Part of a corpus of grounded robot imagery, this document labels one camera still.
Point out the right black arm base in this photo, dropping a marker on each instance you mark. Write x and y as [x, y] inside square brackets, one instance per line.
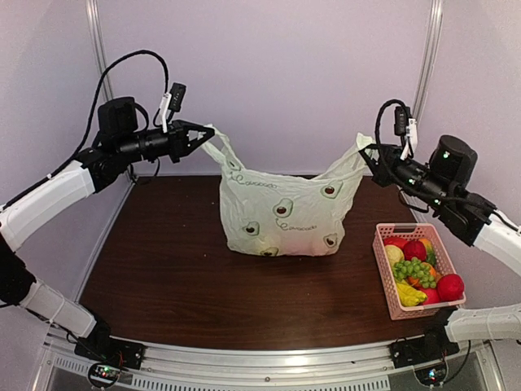
[426, 354]

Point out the red apple toy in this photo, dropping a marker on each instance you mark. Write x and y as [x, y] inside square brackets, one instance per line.
[415, 249]

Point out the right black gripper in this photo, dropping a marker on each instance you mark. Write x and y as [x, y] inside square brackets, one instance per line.
[382, 171]

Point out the light green plastic bag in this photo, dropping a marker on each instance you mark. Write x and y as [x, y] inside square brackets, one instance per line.
[274, 215]

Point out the yellow banana toy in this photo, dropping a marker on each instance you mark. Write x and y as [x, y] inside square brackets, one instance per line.
[409, 296]

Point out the red plush fruit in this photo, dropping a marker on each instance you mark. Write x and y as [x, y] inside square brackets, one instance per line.
[450, 288]

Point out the curved aluminium rail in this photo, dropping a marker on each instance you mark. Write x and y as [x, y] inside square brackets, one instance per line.
[362, 367]

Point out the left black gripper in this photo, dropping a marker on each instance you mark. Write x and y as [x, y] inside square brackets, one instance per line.
[177, 138]

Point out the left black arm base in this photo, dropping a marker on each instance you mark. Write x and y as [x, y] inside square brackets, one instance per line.
[112, 357]

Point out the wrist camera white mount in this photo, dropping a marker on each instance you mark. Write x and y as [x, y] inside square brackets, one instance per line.
[173, 102]
[405, 127]

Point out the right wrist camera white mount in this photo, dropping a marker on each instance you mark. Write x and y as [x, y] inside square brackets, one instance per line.
[405, 127]

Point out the green grapes toy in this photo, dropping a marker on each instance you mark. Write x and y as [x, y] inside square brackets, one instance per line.
[418, 274]

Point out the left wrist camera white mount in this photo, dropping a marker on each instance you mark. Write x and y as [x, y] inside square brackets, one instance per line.
[173, 102]

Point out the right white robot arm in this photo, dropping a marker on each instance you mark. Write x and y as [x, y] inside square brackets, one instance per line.
[477, 222]

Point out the pale yellow fruit toy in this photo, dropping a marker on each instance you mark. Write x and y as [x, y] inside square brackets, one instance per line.
[394, 254]

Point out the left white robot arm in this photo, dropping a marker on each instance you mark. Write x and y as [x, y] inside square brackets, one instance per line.
[119, 143]

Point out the left aluminium frame post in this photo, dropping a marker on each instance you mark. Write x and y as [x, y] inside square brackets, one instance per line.
[96, 36]

